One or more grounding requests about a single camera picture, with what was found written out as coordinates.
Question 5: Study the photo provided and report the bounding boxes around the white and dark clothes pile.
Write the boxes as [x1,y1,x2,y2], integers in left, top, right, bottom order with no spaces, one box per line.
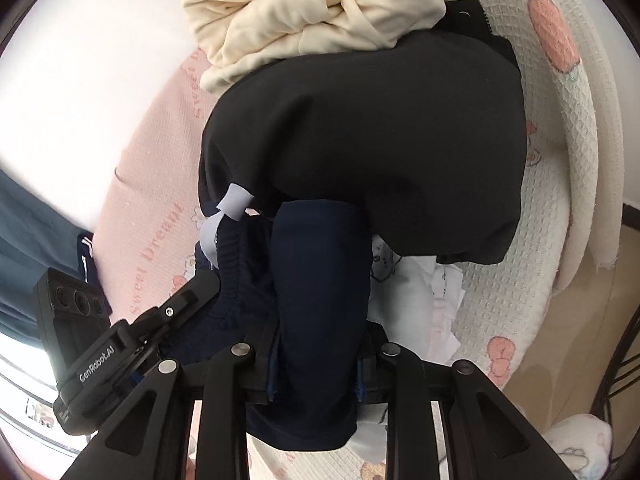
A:
[349,234,467,463]

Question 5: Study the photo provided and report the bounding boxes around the cream folded garment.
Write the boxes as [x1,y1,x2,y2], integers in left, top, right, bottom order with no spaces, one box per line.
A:
[183,0,446,94]

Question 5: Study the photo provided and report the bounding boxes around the pink cream Hello Kitty blanket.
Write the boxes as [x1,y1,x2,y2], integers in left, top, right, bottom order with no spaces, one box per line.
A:
[94,0,626,480]

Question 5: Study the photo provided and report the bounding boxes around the navy striped garment on sofa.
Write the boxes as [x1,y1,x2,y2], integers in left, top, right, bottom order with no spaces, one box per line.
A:
[77,231,100,286]

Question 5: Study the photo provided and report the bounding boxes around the navy shorts white stripes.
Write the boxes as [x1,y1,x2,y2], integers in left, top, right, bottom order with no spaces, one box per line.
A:
[160,200,372,452]

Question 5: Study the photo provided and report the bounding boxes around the black folded garment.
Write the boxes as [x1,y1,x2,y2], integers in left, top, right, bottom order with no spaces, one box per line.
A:
[198,0,527,264]

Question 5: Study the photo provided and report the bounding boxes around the black metal chair frame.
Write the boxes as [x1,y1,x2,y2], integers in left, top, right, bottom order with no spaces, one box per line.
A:
[590,310,639,480]

